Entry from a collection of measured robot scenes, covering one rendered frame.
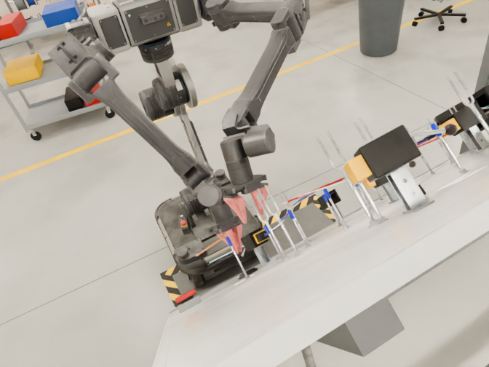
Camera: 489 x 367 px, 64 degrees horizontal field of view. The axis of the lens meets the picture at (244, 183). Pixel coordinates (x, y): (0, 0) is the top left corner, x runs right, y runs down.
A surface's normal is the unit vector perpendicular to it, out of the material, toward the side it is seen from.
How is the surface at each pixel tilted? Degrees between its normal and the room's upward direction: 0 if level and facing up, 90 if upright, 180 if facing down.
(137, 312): 0
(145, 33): 90
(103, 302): 0
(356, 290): 38
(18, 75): 90
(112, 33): 90
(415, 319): 0
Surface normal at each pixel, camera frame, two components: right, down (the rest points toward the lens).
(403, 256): 0.17, -0.27
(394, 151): -0.12, -0.12
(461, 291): -0.16, -0.75
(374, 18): -0.50, 0.67
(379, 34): -0.26, 0.71
